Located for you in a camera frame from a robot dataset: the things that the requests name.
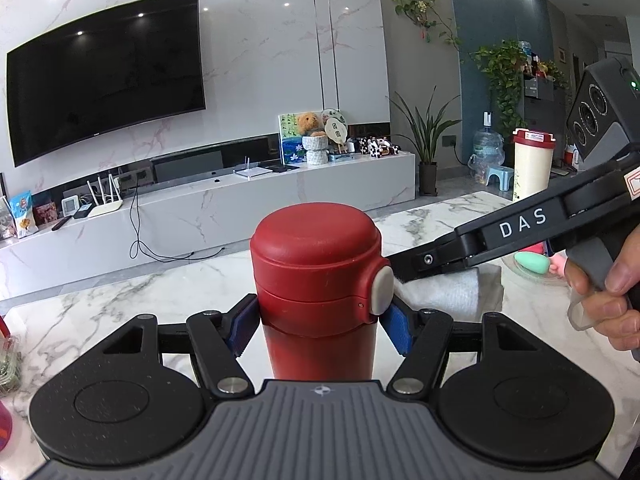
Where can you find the red thermos bottle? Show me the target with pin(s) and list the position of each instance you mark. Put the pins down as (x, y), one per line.
(322, 283)

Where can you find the white patterned pot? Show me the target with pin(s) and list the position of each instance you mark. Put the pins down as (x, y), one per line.
(316, 150)

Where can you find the white red mug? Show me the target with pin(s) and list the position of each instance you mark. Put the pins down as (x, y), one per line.
(4, 330)

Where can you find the teddy bear toy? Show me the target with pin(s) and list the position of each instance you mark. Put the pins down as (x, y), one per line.
(308, 124)

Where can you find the clear glass plate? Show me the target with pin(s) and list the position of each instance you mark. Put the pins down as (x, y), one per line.
(546, 279)

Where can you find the white red tall tumbler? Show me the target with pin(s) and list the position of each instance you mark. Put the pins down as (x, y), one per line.
(533, 154)

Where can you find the black white cow toys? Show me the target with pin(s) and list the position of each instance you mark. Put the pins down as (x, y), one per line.
(377, 147)

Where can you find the blue snack bag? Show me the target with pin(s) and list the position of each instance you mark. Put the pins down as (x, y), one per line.
(22, 210)

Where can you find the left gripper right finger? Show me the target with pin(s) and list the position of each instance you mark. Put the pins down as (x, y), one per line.
(398, 323)

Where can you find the hanging vine plant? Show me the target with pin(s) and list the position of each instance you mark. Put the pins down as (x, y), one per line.
(432, 25)

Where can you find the clear box with green items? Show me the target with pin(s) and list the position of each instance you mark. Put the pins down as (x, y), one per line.
(10, 365)

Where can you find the water jug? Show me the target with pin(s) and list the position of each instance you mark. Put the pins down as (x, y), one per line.
(487, 150)

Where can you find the green blue painting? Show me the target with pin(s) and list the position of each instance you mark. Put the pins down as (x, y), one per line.
(291, 142)

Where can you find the potted green floor plant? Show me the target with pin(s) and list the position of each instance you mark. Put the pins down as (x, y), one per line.
(426, 126)

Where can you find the white marble tv cabinet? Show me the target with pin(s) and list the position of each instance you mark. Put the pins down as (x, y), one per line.
(195, 217)

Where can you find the white wifi router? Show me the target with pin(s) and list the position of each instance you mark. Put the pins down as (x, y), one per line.
(105, 202)

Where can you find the green ivy on shelf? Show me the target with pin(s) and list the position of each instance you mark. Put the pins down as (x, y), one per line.
(502, 65)

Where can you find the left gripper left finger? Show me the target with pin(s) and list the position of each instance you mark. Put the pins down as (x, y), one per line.
(240, 323)

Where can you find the black curved television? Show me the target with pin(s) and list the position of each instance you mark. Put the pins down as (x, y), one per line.
(112, 69)

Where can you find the person right hand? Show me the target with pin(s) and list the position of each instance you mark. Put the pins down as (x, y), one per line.
(604, 285)

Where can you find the blue plastic stool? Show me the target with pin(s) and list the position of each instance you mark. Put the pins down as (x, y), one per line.
(502, 175)

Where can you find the white round paper fan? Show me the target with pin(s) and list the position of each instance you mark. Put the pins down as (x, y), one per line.
(335, 128)

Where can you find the pink plastic container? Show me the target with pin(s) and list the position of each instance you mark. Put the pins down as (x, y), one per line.
(6, 426)

